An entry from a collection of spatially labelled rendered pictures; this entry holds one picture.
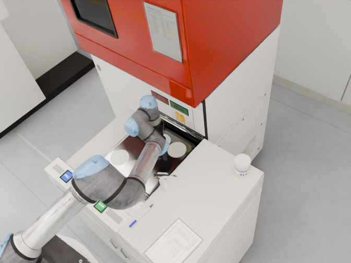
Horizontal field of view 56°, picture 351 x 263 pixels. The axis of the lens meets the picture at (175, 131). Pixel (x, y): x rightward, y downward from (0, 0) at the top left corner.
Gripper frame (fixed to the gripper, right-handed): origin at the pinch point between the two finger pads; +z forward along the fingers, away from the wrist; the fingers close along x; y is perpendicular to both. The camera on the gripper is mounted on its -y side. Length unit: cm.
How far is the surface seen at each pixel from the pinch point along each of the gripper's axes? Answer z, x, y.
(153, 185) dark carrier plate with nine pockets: 1.4, 0.2, -20.9
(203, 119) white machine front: -19.0, -24.2, 3.9
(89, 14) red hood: -59, 28, 33
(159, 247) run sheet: -5, -8, -53
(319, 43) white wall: 33, -106, 127
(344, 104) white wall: 82, -133, 107
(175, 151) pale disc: 1.3, -8.3, -0.2
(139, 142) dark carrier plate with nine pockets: 1.3, 11.8, 5.3
